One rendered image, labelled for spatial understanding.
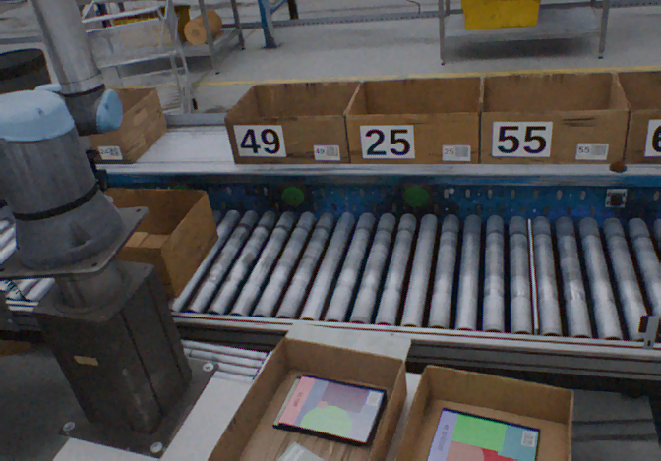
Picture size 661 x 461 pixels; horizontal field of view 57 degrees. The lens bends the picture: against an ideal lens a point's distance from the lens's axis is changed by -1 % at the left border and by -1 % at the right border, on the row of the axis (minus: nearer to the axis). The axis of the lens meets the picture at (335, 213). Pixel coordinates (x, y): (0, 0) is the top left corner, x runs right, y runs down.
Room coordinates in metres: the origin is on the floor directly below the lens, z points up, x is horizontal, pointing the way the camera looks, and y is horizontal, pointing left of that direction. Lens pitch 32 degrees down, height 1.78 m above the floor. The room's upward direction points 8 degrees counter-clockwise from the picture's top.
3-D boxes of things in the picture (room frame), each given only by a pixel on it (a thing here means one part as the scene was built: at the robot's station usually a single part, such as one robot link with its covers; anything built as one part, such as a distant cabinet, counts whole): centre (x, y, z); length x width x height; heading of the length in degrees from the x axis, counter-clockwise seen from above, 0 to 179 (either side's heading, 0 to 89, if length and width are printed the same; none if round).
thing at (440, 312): (1.31, -0.28, 0.72); 0.52 x 0.05 x 0.05; 163
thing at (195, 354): (1.09, 0.35, 0.74); 0.28 x 0.02 x 0.02; 67
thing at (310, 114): (1.90, 0.08, 0.96); 0.39 x 0.29 x 0.17; 73
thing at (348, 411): (0.86, 0.06, 0.78); 0.19 x 0.14 x 0.02; 65
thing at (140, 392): (0.98, 0.49, 0.91); 0.26 x 0.26 x 0.33; 67
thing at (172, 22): (4.22, 1.18, 0.52); 1.07 x 0.56 x 1.03; 8
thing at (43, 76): (4.61, 2.24, 0.32); 0.50 x 0.50 x 0.64
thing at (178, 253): (1.52, 0.60, 0.83); 0.39 x 0.29 x 0.17; 71
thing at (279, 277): (1.45, 0.16, 0.72); 0.52 x 0.05 x 0.05; 163
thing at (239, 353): (1.12, 0.34, 0.74); 0.28 x 0.02 x 0.02; 67
